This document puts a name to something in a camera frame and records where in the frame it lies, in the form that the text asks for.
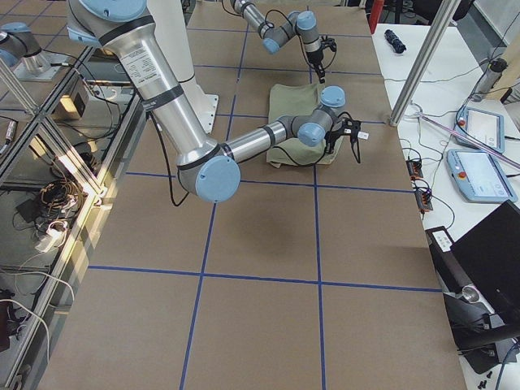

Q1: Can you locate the grey water bottle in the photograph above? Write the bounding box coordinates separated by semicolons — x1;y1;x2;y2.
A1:
470;58;508;102

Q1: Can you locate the olive green long-sleeve shirt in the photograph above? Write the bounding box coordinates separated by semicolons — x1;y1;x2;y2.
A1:
266;83;342;168

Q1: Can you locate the near blue teach pendant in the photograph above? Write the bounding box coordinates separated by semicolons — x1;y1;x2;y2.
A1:
446;149;518;204

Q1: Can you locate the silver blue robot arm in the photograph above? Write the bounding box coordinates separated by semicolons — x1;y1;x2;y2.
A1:
67;1;360;203
230;1;337;84

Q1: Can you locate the orange black circuit board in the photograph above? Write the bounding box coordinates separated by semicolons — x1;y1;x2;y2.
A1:
405;159;423;180

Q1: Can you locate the blue teach pendant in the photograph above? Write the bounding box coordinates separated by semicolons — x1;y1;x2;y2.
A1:
454;107;505;154
446;149;518;204

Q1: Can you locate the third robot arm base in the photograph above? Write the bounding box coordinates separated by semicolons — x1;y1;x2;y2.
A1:
1;22;71;82

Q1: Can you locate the aluminium frame post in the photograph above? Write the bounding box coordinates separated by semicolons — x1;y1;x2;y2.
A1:
388;0;461;127

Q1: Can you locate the tangled cable bundle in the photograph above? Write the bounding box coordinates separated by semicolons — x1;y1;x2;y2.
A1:
38;180;89;223

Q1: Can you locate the white paper price tag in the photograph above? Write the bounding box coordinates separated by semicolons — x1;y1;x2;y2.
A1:
357;132;370;140

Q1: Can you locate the folded dark blue umbrella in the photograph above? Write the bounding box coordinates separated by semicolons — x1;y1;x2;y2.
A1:
384;29;406;54

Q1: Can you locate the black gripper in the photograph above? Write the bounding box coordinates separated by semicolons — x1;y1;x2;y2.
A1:
306;36;337;84
324;119;362;163

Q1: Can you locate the far blue teach pendant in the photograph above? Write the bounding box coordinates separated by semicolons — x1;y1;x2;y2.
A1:
454;107;505;154

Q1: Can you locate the black laptop computer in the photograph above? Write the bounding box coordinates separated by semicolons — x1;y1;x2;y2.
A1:
424;199;520;318

